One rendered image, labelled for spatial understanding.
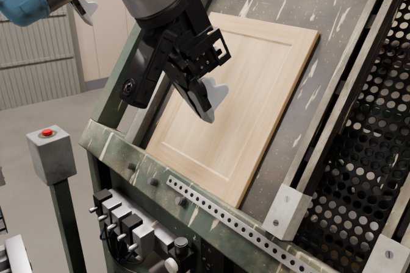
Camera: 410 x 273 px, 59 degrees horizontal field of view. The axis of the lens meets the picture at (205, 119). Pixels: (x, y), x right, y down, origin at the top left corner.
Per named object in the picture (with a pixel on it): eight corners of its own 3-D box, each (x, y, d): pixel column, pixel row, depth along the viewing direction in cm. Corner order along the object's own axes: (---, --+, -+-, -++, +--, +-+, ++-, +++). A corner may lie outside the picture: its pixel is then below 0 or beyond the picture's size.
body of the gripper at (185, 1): (234, 61, 53) (202, -14, 45) (191, 97, 51) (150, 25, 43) (205, 49, 58) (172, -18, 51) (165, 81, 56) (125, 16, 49)
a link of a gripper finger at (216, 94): (243, 110, 59) (222, 67, 53) (216, 133, 57) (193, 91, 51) (231, 104, 61) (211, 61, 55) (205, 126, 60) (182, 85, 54)
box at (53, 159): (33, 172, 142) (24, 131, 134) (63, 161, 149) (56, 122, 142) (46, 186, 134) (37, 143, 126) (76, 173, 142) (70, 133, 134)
